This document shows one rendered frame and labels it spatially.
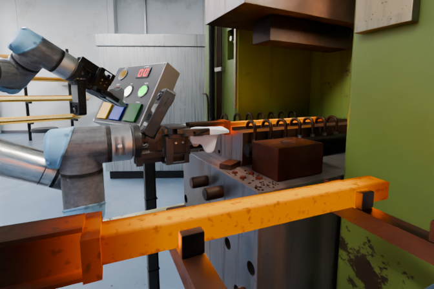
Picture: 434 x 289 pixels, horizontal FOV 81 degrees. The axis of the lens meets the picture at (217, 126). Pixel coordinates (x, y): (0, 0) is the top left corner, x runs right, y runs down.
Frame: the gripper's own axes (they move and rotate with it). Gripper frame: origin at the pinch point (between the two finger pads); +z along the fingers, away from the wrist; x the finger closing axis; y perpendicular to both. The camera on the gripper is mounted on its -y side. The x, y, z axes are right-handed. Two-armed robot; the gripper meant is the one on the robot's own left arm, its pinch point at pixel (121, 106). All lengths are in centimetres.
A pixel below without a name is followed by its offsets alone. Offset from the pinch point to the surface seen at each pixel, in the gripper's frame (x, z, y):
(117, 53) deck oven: 199, 78, 104
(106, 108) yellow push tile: 18.6, 4.5, 0.9
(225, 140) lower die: -46.3, 3.8, -6.3
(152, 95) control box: -6.9, 5.4, 7.7
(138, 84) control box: 5.0, 5.2, 12.6
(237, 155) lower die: -51, 3, -10
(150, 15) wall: 484, 236, 375
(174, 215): -67, -28, -24
